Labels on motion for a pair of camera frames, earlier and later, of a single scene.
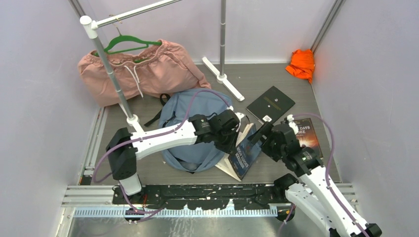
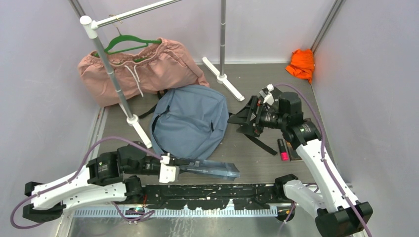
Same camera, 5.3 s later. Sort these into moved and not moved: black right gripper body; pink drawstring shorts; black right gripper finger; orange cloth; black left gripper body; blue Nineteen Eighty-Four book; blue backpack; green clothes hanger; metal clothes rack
Moved: blue backpack; black left gripper body; black right gripper body; blue Nineteen Eighty-Four book; black right gripper finger
Not moved: pink drawstring shorts; orange cloth; metal clothes rack; green clothes hanger
